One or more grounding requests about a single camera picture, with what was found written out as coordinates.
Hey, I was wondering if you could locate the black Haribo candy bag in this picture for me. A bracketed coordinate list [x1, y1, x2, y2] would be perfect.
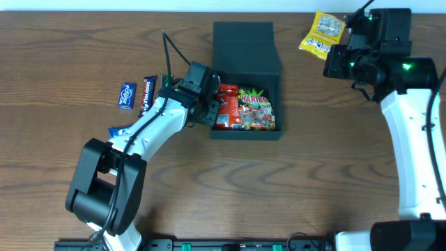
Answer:
[238, 86, 276, 131]

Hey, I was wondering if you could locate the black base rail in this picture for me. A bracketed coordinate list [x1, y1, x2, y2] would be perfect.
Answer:
[54, 238, 335, 251]

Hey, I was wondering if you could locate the blue Eclipse gum pack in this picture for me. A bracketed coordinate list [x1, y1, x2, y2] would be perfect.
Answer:
[117, 83, 137, 109]

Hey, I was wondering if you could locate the purple Dairy Milk bar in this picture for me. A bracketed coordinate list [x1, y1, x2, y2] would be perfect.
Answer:
[139, 75, 157, 117]

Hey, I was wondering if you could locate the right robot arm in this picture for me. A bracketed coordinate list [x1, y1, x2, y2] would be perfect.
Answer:
[323, 45, 445, 250]

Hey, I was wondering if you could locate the yellow candy bag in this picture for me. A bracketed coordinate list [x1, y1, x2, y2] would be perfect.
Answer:
[299, 10, 345, 60]

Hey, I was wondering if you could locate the red snack bag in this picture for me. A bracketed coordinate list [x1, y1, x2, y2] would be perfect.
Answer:
[215, 84, 242, 130]

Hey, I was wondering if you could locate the blue Oreo cookie pack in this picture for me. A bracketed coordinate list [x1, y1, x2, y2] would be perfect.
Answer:
[108, 125, 130, 138]

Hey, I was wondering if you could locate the green chocolate bar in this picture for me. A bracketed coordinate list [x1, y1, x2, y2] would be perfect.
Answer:
[160, 75, 174, 89]

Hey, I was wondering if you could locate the dark green box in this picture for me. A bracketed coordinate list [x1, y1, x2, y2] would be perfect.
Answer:
[210, 22, 284, 141]

